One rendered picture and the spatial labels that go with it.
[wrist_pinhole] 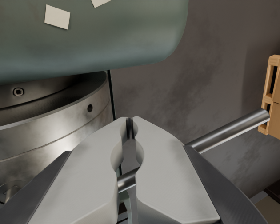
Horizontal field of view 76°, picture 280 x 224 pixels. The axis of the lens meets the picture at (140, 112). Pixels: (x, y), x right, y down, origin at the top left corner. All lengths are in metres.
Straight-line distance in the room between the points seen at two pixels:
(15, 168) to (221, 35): 2.00
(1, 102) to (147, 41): 0.17
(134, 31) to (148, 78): 1.48
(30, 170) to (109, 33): 0.17
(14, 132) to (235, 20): 2.11
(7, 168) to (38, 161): 0.03
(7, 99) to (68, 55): 0.10
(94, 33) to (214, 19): 1.85
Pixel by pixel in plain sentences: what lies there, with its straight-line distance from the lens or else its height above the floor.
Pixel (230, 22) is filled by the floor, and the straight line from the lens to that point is 2.14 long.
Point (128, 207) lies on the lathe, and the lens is 0.89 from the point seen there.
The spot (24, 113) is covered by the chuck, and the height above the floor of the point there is 1.21.
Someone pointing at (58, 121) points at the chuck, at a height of 1.22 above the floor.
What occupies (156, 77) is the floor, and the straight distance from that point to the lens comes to 1.69.
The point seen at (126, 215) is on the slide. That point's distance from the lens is 0.84.
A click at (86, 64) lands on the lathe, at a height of 1.24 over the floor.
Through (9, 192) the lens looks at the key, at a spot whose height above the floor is 1.24.
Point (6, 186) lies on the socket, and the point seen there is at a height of 1.24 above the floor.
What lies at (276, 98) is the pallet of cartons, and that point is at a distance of 2.90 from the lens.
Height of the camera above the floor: 1.42
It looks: 55 degrees down
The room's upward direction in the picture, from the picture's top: 135 degrees clockwise
